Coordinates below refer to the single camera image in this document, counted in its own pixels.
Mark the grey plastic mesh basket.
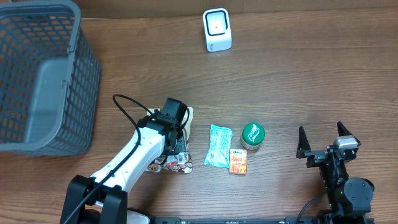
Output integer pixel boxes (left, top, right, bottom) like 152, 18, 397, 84
1, 1, 101, 156

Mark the white barcode scanner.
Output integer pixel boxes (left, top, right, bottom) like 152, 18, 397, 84
203, 8, 232, 52

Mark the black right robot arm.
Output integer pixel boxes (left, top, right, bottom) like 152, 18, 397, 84
295, 121, 374, 223

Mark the orange Kleenex tissue pack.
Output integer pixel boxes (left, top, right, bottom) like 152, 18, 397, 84
229, 149, 247, 175

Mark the beige Pantree snack pouch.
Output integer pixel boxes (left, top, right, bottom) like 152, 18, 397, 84
146, 107, 193, 174

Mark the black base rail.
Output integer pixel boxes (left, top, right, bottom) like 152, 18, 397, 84
149, 217, 375, 224

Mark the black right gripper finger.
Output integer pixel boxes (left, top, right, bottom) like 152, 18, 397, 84
297, 126, 311, 153
337, 121, 361, 146

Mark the green lidded jar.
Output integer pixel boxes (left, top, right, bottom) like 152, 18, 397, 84
241, 123, 266, 150

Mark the teal wet wipes pack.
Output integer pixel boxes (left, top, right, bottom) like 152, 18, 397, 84
204, 124, 234, 169

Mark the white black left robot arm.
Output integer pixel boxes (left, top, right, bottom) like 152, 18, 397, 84
60, 98, 189, 223

